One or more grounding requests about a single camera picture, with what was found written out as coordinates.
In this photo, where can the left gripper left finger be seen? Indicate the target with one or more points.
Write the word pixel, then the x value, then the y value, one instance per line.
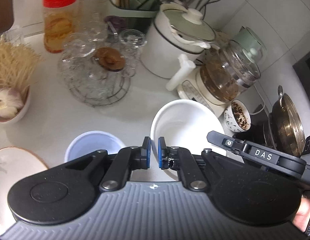
pixel 118 167

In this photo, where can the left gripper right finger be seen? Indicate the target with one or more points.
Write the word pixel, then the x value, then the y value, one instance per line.
pixel 189 167

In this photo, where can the white ceramic bowl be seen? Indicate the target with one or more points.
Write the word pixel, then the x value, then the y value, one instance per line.
pixel 185 123

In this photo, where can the blue plastic bowl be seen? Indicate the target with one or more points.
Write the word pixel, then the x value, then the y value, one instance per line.
pixel 92 141

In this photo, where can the large white leaf bowl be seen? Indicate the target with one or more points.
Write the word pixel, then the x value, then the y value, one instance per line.
pixel 15 164

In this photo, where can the person's right hand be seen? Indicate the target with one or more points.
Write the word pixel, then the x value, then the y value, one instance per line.
pixel 302 216

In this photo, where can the steel wok with lid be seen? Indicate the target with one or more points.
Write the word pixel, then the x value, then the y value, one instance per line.
pixel 283 131

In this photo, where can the induction cooktop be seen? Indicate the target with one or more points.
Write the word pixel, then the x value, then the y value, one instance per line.
pixel 255 134

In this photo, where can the patterned cup with tea leaves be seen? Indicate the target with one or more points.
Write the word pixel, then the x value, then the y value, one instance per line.
pixel 236 117

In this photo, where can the glass health kettle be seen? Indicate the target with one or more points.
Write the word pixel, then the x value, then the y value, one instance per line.
pixel 221 78

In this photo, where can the white electric cooker pot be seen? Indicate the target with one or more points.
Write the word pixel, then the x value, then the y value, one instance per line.
pixel 176 34

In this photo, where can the bowl with onion and noodles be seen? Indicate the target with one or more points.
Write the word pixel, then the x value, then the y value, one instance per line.
pixel 22 111

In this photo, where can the sliced red onion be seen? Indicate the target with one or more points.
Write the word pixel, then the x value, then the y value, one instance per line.
pixel 10 103

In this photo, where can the green chopstick holder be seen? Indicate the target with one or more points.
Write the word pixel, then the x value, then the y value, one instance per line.
pixel 139 15

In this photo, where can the dry noodle bundle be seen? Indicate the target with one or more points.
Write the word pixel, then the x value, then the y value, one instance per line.
pixel 17 64

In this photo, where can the wire glass rack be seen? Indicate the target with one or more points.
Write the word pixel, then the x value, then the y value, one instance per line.
pixel 99 60

